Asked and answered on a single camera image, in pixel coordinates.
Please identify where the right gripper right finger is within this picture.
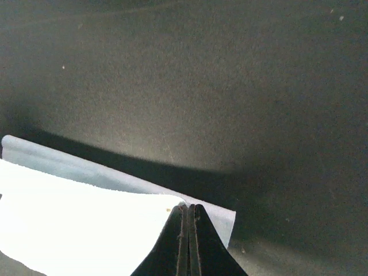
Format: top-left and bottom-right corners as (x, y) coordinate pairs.
(188, 204), (247, 276)

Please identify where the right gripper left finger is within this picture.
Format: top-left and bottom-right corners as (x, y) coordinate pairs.
(132, 205), (189, 276)

